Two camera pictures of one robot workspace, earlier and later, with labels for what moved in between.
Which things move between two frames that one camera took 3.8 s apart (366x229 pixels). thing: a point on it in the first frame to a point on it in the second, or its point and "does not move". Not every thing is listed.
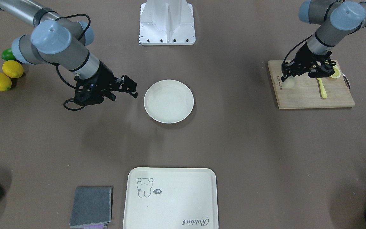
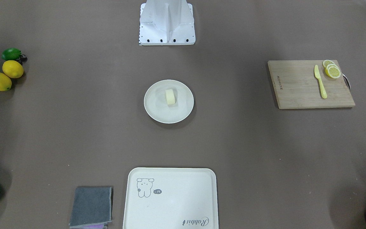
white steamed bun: (289, 83) to (170, 96)
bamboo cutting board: (306, 93) does not move
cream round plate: (168, 101) does not move
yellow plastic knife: (324, 94) does not move
